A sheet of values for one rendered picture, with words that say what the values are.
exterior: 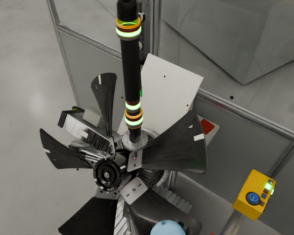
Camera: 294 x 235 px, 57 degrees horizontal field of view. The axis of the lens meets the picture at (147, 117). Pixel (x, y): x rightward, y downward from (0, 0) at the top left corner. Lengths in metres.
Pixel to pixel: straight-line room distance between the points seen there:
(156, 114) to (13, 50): 2.90
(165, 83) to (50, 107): 1.96
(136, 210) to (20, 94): 2.41
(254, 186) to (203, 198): 1.14
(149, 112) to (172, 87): 0.15
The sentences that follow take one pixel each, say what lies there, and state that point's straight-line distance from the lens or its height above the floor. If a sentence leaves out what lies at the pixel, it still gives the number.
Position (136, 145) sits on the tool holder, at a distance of 0.73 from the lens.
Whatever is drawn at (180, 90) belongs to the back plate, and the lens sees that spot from 1.10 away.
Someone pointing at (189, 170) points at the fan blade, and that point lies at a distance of 0.84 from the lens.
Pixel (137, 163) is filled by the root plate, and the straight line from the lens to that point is 0.95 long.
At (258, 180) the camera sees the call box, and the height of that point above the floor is 1.07.
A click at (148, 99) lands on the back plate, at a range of 1.16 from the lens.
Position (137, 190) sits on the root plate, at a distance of 1.01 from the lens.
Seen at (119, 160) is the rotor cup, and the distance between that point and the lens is 0.96.
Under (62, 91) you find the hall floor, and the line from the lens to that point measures 3.07.
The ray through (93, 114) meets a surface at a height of 1.16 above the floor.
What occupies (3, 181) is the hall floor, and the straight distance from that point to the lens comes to 2.60.
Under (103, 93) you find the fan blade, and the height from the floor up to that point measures 1.38.
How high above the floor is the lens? 2.07
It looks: 51 degrees down
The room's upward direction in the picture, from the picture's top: straight up
